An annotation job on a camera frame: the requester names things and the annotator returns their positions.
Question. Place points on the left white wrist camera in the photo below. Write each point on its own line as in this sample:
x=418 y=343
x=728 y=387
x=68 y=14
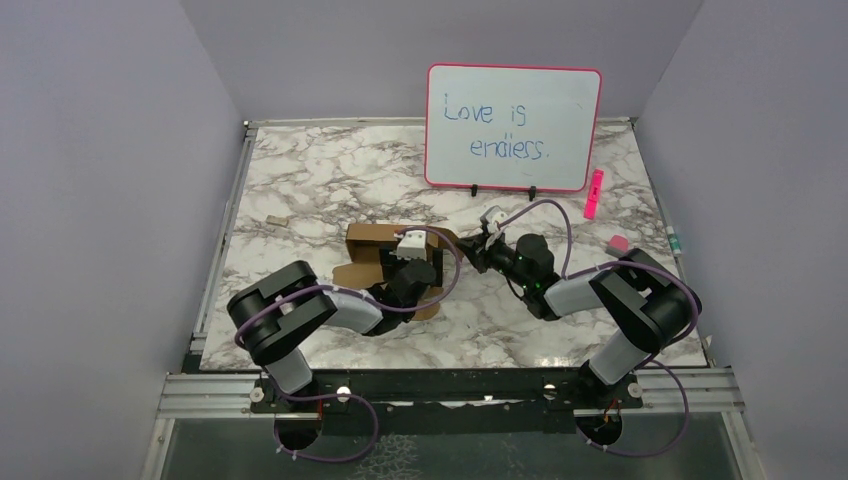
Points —
x=411 y=245

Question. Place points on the green white marker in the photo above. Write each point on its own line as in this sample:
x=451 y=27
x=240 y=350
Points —
x=674 y=242

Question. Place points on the small wooden block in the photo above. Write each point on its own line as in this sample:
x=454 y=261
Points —
x=277 y=221

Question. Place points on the pink highlighter marker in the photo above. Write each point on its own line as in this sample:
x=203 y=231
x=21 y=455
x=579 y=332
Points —
x=594 y=194

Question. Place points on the pink framed whiteboard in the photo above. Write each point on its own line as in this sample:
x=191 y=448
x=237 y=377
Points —
x=510 y=127

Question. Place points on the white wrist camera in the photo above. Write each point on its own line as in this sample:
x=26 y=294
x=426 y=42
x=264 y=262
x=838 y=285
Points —
x=492 y=219
x=411 y=245

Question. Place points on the pink grey eraser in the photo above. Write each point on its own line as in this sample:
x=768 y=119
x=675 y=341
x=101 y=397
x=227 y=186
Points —
x=617 y=246

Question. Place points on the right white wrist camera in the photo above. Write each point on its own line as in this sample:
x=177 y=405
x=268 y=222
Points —
x=492 y=219

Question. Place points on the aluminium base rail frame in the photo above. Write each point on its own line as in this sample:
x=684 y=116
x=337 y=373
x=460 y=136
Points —
x=449 y=424

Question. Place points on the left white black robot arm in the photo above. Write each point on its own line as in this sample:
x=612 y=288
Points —
x=276 y=314

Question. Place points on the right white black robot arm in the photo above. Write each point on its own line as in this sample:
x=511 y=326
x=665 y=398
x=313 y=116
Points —
x=649 y=305

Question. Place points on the brown cardboard box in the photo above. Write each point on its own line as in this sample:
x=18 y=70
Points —
x=371 y=248

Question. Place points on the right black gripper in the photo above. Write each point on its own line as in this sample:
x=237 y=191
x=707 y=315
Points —
x=476 y=250

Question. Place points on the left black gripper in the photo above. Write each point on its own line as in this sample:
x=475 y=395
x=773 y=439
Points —
x=391 y=263

